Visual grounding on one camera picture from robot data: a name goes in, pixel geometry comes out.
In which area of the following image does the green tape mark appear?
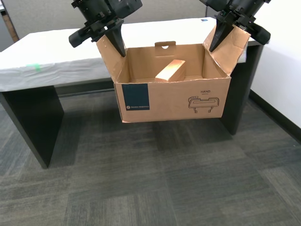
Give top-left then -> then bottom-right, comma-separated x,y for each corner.
25,63 -> 42,72

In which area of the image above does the black panel-leg table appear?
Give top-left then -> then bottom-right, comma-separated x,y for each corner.
0,42 -> 264,169

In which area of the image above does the grey fabric partition panel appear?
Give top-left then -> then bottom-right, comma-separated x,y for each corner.
4,0 -> 209,40

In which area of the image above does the light wooden block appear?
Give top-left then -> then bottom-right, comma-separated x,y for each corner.
155,59 -> 186,83

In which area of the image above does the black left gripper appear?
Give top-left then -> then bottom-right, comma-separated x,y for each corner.
69,0 -> 143,57

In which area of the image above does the brown cardboard box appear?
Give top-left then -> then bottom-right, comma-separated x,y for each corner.
95,24 -> 252,124

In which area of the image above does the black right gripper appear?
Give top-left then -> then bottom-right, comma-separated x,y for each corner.
199,0 -> 271,52

